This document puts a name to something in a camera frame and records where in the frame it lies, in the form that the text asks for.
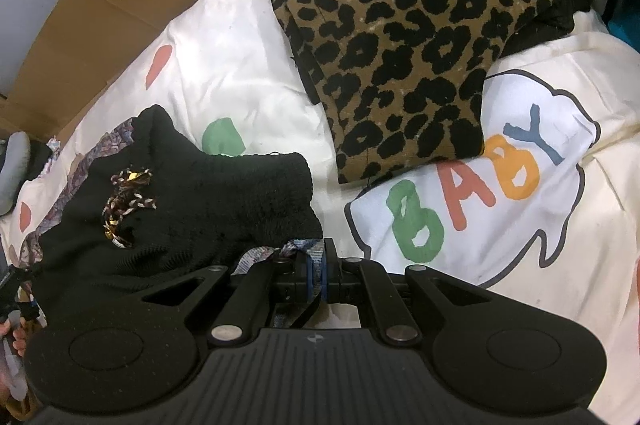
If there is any black knit bear print garment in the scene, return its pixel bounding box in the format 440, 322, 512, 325
15, 104, 331, 321

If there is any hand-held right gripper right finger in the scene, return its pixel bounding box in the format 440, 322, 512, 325
321, 238, 496, 348

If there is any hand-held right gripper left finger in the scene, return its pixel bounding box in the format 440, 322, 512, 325
142, 251, 322, 347

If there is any leopard print folded garment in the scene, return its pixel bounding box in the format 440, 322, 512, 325
254, 0, 556, 185

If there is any white printed bedsheet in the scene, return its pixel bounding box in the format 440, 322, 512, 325
0, 0, 640, 425

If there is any person's left hand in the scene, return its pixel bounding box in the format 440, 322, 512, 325
0, 322, 28, 401

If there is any grey neck pillow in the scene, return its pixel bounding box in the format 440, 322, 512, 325
0, 131, 33, 216

